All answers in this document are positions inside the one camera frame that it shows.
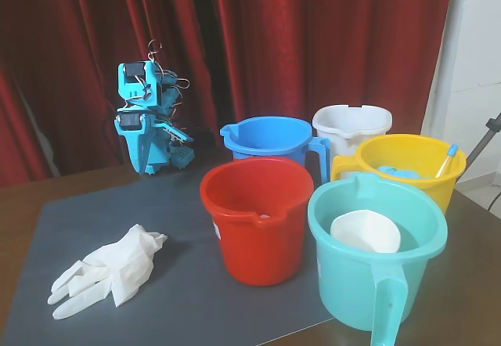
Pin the blue crumpled glove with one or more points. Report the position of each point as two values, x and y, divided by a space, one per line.
403 174

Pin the blue-capped test tube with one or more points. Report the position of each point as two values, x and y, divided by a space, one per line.
450 154

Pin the white plastic bucket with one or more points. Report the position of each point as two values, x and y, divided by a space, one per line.
344 127

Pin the white latex glove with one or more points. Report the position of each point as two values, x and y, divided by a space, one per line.
121 260

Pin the white bowl-shaped mask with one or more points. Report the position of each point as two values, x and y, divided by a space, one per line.
368 230

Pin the blue plastic bucket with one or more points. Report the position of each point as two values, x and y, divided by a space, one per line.
266 153

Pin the red curtain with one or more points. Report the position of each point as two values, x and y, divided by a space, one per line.
313 48

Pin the yellow plastic bucket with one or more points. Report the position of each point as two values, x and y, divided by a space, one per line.
442 193

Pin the teal plastic bucket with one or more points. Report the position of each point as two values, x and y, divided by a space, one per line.
352 283

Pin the grey tripod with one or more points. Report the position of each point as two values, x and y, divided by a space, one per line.
483 138

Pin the dark grey mat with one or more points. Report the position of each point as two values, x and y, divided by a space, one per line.
156 303

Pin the red plastic bucket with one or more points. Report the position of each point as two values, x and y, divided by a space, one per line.
258 252

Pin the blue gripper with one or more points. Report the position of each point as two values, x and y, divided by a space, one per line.
135 142

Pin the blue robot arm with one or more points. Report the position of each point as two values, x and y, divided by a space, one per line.
135 87

